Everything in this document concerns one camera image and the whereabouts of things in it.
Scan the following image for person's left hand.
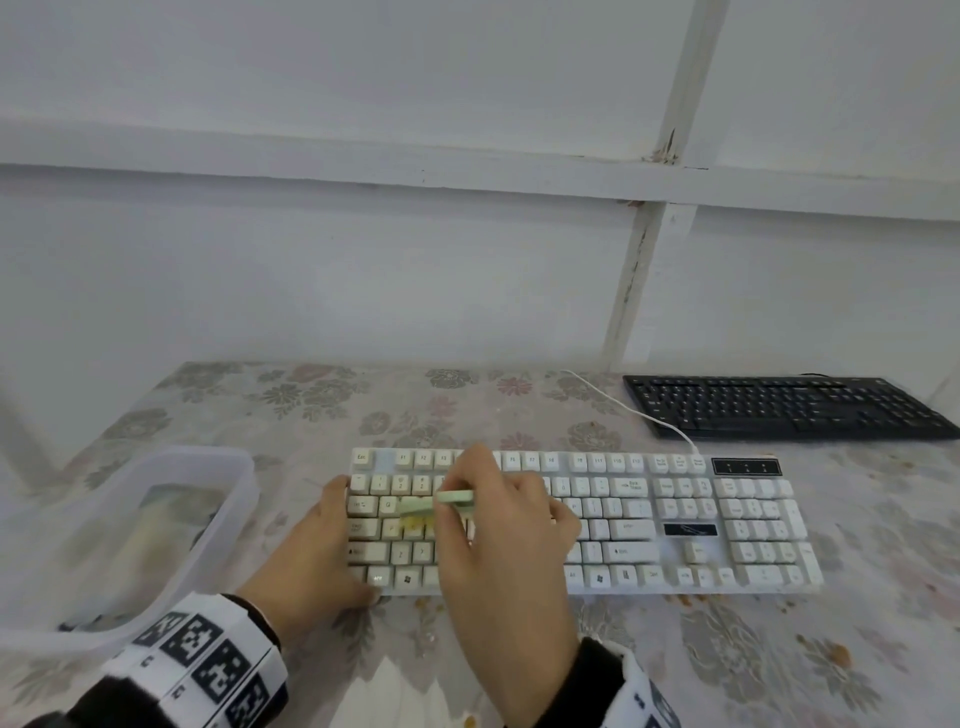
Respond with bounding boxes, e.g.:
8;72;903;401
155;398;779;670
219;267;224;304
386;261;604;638
236;473;382;640

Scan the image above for person's right hand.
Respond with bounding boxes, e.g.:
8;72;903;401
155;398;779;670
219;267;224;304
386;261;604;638
433;443;583;728

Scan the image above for green brush yellow bristles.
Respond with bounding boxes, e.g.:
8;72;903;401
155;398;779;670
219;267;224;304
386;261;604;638
399;489;478;520

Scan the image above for clear plastic container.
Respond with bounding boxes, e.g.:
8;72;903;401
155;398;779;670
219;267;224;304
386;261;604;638
0;446;259;654

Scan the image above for white keyboard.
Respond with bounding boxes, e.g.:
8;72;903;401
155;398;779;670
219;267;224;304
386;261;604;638
346;447;824;598

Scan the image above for black keyboard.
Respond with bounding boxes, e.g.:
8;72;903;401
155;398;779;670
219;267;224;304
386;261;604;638
622;373;960;442

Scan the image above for person's right forearm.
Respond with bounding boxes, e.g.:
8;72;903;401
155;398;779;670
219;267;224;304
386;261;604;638
532;635;684;728

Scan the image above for person's left forearm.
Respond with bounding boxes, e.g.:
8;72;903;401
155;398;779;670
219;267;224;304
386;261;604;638
22;592;290;728

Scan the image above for white marker left wristband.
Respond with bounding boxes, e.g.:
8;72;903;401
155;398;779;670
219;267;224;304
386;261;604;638
101;592;290;728

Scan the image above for white marker wristband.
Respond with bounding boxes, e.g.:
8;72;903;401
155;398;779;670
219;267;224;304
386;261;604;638
599;641;684;728
101;592;290;728

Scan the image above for white marker right wristband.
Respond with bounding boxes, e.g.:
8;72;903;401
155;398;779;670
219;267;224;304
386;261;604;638
599;641;684;728

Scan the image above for floral tablecloth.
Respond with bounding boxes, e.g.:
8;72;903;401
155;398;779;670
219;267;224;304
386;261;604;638
0;361;960;728

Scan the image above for white wooden frame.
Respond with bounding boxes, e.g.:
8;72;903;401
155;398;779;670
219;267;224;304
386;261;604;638
0;0;960;489

